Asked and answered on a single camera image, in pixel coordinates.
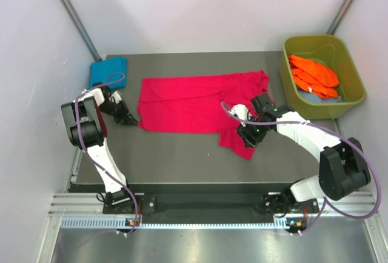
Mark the olive green plastic bin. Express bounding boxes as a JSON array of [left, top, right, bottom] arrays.
[[279, 35, 366, 119]]

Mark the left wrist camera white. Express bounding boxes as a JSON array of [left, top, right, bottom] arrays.
[[109, 91, 122, 104]]

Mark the orange t shirt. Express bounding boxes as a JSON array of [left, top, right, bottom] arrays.
[[288, 55, 340, 99]]

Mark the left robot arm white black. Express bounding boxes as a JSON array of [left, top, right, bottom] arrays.
[[61, 85, 138, 213]]

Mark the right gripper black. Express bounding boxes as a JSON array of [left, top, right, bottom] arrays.
[[236, 114, 271, 148]]

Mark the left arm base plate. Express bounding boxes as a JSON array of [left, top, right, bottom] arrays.
[[102, 193, 156, 215]]

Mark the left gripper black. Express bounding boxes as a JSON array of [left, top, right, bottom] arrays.
[[98, 99, 139, 125]]

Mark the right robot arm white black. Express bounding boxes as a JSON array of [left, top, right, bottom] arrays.
[[229, 93, 371, 212]]

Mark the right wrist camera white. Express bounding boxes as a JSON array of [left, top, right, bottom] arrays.
[[229, 104, 252, 121]]

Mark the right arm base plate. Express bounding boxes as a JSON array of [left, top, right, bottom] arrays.
[[263, 192, 320, 218]]

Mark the grey blue t shirt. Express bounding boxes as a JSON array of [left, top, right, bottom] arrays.
[[298, 91, 343, 104]]

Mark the aluminium frame rail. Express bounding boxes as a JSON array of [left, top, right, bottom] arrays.
[[48, 191, 375, 216]]

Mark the red t shirt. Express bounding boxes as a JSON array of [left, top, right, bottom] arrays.
[[138, 71, 269, 160]]

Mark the slotted cable duct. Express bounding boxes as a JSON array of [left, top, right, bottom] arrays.
[[60, 216, 306, 230]]

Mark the folded blue t shirt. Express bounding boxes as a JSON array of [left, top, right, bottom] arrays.
[[89, 56, 127, 90]]

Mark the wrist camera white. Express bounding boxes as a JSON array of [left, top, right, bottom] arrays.
[[109, 91, 122, 104], [229, 104, 252, 121]]

